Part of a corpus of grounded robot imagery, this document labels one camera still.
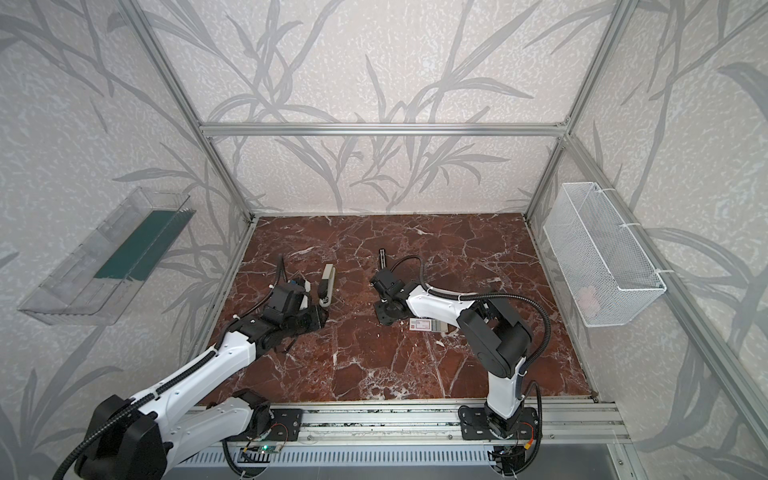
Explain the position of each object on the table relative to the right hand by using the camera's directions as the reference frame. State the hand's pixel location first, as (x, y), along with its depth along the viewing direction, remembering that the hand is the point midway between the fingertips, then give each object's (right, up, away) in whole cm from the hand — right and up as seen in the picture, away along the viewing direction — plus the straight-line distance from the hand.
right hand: (384, 304), depth 93 cm
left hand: (-15, +1, -8) cm, 17 cm away
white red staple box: (+14, -6, -3) cm, 16 cm away
